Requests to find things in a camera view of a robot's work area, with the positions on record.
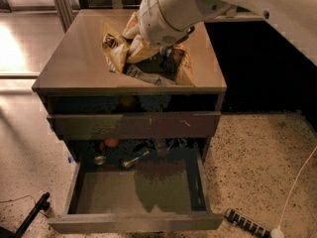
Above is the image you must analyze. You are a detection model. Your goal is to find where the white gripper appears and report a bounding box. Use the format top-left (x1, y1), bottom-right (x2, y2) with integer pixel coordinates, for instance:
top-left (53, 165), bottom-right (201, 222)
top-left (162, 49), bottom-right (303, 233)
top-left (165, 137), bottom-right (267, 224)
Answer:
top-left (122, 0), bottom-right (194, 63)

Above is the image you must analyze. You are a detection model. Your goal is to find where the brown chip bag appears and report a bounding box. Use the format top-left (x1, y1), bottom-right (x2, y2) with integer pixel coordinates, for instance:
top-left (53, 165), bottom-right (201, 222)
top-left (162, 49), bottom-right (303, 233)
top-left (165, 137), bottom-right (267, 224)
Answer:
top-left (101, 22), bottom-right (194, 86)

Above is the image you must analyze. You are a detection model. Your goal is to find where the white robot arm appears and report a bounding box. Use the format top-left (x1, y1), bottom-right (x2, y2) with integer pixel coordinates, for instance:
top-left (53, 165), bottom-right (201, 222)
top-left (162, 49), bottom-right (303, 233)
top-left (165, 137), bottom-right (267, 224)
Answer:
top-left (123, 0), bottom-right (317, 64)

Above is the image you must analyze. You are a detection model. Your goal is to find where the grey drawer cabinet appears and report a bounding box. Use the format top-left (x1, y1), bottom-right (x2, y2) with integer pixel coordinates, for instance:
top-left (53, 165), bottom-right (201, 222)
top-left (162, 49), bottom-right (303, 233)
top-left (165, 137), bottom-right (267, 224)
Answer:
top-left (32, 10), bottom-right (226, 169)

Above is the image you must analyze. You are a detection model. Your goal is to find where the grey top drawer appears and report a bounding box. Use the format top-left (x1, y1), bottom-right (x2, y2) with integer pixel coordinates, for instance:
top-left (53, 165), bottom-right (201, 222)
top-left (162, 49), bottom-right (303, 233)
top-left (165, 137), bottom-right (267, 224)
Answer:
top-left (48, 112), bottom-right (221, 140)

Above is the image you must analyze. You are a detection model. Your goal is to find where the open grey middle drawer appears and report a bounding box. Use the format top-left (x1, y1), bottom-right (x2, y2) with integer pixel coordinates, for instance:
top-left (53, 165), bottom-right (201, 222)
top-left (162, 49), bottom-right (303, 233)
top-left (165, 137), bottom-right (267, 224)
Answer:
top-left (49, 155), bottom-right (224, 234)

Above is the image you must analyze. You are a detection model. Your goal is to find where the orange fruit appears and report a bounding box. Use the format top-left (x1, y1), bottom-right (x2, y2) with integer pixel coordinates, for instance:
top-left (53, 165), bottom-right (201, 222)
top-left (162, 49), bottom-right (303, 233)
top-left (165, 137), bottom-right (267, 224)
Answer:
top-left (104, 139), bottom-right (120, 148)

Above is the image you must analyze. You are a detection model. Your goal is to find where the silver metal tool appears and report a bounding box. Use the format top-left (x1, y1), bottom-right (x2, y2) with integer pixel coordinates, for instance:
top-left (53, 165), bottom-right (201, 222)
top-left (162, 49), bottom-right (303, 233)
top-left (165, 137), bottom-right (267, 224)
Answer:
top-left (121, 151), bottom-right (150, 170)

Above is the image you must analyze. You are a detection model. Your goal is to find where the small silver can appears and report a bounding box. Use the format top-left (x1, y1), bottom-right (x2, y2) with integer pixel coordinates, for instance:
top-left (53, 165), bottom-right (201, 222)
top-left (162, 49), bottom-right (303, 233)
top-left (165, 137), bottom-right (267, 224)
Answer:
top-left (94, 156), bottom-right (106, 166)

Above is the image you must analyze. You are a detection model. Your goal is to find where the black stand leg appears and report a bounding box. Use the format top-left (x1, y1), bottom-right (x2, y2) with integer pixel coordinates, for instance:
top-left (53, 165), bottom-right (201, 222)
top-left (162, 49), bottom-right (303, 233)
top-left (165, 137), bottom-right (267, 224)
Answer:
top-left (0, 192), bottom-right (51, 238)

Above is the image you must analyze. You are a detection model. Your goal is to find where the black power strip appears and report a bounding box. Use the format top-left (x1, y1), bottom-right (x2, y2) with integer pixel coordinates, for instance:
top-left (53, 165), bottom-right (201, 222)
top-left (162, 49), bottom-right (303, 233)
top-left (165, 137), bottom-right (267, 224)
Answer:
top-left (225, 208), bottom-right (271, 238)

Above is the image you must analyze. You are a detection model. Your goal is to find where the white cable with plug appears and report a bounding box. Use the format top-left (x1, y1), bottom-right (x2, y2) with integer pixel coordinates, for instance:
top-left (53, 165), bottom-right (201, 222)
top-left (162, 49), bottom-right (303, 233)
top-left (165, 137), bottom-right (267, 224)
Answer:
top-left (270, 144), bottom-right (317, 238)

